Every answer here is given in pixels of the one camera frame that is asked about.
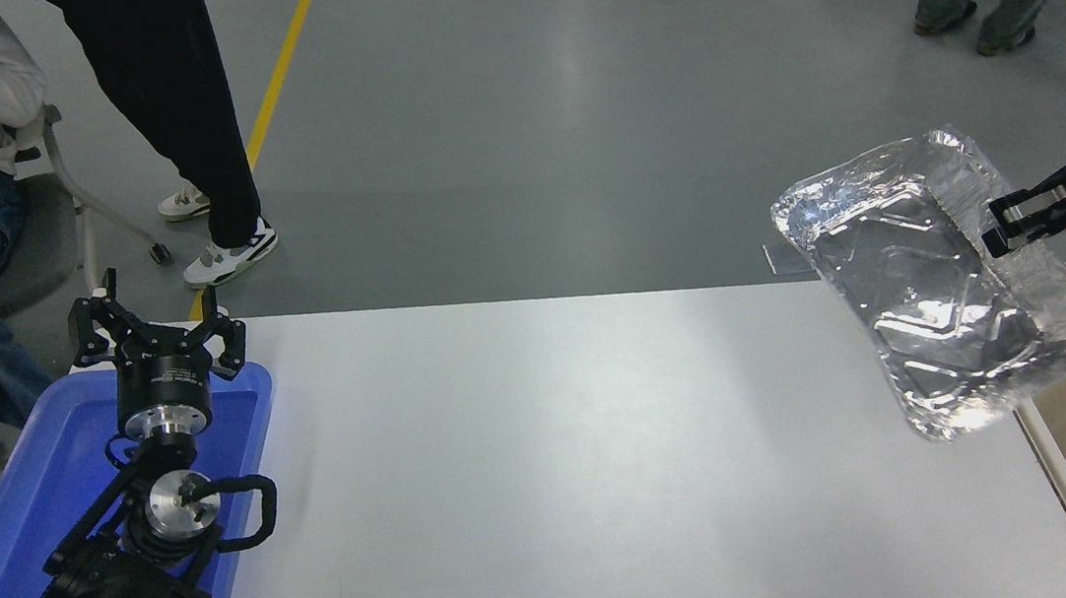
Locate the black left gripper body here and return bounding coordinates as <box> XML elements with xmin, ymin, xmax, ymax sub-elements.
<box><xmin>106</xmin><ymin>323</ymin><xmax>217</xmax><ymax>421</ymax></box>

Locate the silver foil tray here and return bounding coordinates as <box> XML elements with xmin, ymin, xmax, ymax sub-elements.
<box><xmin>764</xmin><ymin>114</ymin><xmax>1066</xmax><ymax>458</ymax></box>

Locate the grey wheeled chair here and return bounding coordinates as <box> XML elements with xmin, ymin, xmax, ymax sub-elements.
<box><xmin>0</xmin><ymin>93</ymin><xmax>179</xmax><ymax>318</ymax></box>

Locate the blue plastic tray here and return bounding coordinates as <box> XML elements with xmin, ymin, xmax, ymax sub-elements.
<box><xmin>0</xmin><ymin>352</ymin><xmax>296</xmax><ymax>598</ymax></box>

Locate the standing person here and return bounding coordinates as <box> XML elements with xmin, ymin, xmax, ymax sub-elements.
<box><xmin>41</xmin><ymin>0</ymin><xmax>285</xmax><ymax>303</ymax></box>

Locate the clear plastic sheet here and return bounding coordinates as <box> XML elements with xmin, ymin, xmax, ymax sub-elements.
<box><xmin>764</xmin><ymin>239</ymin><xmax>815</xmax><ymax>278</ymax></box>

